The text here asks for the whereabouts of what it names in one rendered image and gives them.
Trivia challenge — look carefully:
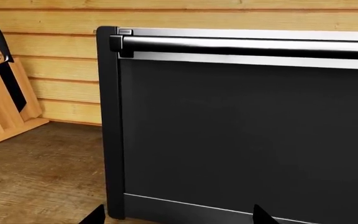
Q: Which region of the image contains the black handled knife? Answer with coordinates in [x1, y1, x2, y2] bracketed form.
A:
[0, 17, 28, 113]

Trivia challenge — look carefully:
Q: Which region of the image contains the silver oven door handle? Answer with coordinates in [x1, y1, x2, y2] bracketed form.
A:
[109, 34, 358, 58]

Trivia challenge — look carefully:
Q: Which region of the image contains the black toaster oven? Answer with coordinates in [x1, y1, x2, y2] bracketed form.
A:
[96, 26, 358, 224]

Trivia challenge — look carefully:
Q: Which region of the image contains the wooden knife block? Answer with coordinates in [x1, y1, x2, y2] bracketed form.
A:
[0, 57, 50, 149]

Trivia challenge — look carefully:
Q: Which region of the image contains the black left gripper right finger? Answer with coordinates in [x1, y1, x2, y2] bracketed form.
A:
[252, 203, 281, 224]

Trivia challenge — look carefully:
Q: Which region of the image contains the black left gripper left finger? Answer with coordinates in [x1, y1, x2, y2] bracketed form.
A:
[78, 203, 106, 224]

